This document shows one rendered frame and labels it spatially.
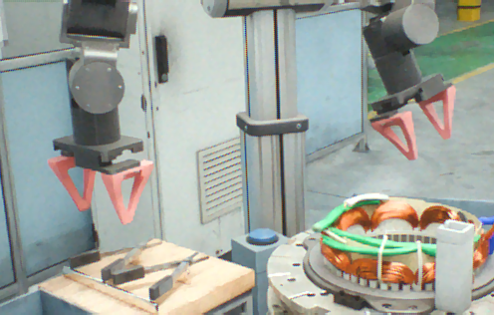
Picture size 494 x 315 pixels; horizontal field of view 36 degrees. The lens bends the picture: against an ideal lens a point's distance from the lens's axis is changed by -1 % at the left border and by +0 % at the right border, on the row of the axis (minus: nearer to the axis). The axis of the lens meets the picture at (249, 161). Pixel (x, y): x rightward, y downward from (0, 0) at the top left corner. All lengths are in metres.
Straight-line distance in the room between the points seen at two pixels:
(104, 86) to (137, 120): 2.28
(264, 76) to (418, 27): 0.33
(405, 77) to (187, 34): 2.10
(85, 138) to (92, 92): 0.10
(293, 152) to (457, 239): 0.59
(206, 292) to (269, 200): 0.43
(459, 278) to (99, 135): 0.44
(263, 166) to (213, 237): 2.15
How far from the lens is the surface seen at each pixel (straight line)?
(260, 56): 1.29
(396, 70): 1.13
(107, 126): 0.92
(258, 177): 1.32
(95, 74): 0.84
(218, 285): 0.95
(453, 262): 0.80
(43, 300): 1.00
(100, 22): 0.90
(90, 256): 1.01
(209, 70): 3.28
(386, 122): 1.13
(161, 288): 0.90
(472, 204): 1.25
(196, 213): 3.33
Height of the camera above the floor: 1.46
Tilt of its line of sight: 16 degrees down
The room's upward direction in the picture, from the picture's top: 3 degrees counter-clockwise
